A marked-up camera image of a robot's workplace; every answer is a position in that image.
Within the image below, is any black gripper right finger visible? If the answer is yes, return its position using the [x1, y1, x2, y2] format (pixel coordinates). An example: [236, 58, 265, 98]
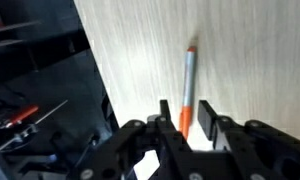
[198, 99, 300, 180]

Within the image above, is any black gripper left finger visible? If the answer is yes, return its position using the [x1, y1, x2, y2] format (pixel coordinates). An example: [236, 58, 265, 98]
[146, 99, 194, 180]

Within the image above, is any orange and grey pen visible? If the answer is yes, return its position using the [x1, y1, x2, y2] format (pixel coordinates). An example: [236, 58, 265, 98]
[178, 45, 198, 140]

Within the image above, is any orange handled clamp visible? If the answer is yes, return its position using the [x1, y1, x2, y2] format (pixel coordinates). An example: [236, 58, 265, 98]
[0, 99, 70, 134]

